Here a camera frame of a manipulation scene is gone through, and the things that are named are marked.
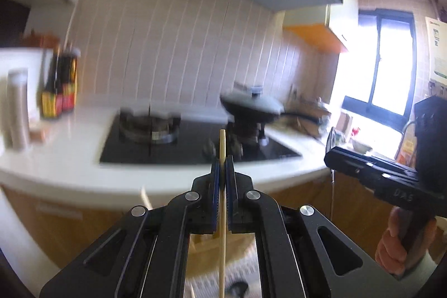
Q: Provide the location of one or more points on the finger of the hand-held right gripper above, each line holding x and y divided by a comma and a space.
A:
352, 165

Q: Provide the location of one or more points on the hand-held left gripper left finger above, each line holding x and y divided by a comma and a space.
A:
217, 186

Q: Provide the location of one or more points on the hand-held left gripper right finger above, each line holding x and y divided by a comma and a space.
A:
228, 186

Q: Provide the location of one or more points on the wooden chopstick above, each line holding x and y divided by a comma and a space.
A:
222, 144
147, 198

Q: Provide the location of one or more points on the person's right hand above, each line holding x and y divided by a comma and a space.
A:
391, 245

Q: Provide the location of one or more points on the white bowl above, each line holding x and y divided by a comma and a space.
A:
362, 146

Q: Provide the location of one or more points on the black gas stove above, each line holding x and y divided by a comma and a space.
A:
188, 148

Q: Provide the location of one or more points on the black wok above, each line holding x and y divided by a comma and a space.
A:
251, 116

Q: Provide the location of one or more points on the striped woven mat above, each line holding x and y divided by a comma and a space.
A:
241, 270

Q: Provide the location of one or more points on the wok lid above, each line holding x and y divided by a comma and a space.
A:
251, 101

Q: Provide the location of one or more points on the dark framed window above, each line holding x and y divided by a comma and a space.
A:
377, 25

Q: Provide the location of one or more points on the kitchen counter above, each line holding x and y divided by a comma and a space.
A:
52, 231

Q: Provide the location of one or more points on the large soy sauce bottle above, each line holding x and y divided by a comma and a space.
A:
69, 92

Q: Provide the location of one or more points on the slim soy sauce bottle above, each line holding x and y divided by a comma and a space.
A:
50, 102

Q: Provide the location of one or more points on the small pink container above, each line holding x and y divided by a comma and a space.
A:
36, 134

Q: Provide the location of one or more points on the steel thermos bottle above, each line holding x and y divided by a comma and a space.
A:
18, 109

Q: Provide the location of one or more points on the wicker basket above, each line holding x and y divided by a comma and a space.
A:
40, 39

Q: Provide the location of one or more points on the wall poster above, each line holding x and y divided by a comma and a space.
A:
436, 53

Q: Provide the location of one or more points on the orange wall cabinet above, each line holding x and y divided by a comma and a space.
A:
314, 34

